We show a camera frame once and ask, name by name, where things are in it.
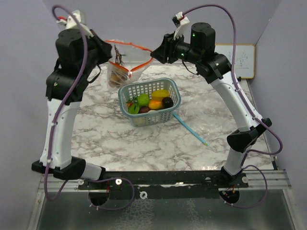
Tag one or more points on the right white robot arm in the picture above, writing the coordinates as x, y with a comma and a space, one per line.
216, 70

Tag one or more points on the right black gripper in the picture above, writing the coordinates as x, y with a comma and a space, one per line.
160, 52

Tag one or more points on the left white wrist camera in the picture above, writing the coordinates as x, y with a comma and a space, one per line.
70, 23

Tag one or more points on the brown longan bunch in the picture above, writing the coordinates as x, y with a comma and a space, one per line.
118, 73

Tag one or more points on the small whiteboard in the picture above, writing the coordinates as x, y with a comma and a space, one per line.
244, 58

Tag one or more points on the green toy fruit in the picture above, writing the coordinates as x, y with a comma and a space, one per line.
143, 100

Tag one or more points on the green leafy toy vegetable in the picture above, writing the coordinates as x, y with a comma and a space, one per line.
133, 106

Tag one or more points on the orange mango toy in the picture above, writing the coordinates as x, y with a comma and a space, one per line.
155, 105

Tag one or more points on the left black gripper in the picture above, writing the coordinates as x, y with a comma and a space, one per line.
105, 48

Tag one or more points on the blue zip clear bag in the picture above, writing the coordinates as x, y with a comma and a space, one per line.
204, 128

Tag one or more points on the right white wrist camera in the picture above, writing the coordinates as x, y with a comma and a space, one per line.
181, 22

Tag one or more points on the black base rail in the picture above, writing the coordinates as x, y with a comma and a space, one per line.
164, 184

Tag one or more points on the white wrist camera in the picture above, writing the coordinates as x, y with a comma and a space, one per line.
70, 23
181, 22

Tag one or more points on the orange zip clear bag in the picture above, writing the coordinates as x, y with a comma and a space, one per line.
137, 59

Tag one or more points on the teal plastic basket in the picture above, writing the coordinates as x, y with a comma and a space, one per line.
146, 116

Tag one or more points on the dark purple toy fruit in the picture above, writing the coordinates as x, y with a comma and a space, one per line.
167, 102

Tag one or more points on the yellow toy fruit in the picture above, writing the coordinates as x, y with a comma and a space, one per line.
159, 95

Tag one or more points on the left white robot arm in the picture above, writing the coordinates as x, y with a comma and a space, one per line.
56, 157

